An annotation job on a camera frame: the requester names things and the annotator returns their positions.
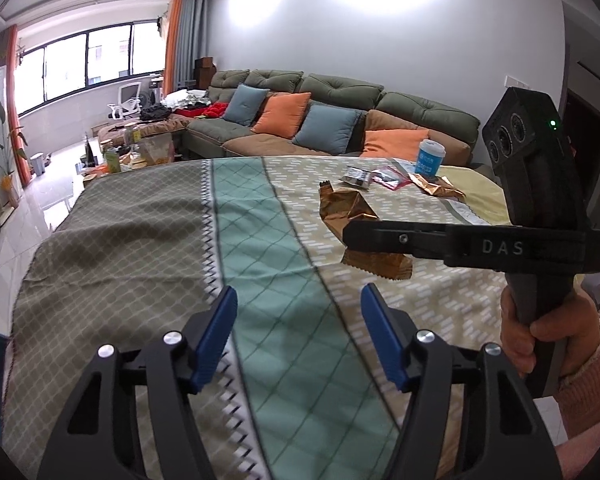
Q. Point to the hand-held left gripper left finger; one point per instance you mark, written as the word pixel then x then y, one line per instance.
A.
pixel 212 340

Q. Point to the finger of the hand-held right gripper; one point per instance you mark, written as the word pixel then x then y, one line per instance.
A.
pixel 395 239

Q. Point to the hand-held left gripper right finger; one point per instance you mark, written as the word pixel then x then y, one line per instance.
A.
pixel 382 340

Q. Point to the large gold foil wrapper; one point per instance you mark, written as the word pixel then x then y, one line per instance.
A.
pixel 342 207

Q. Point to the person's right hand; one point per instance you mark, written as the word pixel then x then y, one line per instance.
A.
pixel 577 330

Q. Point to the clear zip bag red edge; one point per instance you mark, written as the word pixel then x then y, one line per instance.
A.
pixel 391 178

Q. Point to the small gold foil wrapper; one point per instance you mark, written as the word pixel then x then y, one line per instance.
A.
pixel 435 187

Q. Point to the blue white lidded cup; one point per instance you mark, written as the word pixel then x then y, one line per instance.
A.
pixel 429 160

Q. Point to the orange cushion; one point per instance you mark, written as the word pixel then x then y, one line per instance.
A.
pixel 392 142
pixel 280 116

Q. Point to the patterned green grey tablecloth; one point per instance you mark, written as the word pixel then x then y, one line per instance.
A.
pixel 155 260

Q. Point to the blue cushion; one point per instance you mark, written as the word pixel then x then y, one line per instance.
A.
pixel 245 105
pixel 327 129

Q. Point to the green brown corner sofa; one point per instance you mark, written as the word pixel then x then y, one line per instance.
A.
pixel 340 90

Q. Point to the dark glass coffee table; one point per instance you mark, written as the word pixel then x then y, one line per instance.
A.
pixel 92 165

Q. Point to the red cloth heap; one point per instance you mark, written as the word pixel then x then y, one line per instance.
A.
pixel 216 110

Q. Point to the brown ottoman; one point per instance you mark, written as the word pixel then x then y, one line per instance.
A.
pixel 150 127

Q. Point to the black bag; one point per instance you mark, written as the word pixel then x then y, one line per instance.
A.
pixel 155 112

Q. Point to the small white pedal bin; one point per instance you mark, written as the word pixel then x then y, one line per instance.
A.
pixel 38 164

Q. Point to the dark wooden cabinet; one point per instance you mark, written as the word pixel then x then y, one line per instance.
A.
pixel 205 72

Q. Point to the white office chair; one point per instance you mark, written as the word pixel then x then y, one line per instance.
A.
pixel 125 100

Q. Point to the tall leafy plant yellow pot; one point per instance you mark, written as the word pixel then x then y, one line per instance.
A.
pixel 7 160

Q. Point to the grey curtain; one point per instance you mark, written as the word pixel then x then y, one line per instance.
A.
pixel 195 30

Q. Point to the orange curtain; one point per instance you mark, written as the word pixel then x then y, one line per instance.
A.
pixel 16 105
pixel 174 40

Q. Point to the black framed window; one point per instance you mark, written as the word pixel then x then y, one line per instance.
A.
pixel 80 65

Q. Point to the white wall switch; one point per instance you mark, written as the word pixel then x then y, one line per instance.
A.
pixel 515 81

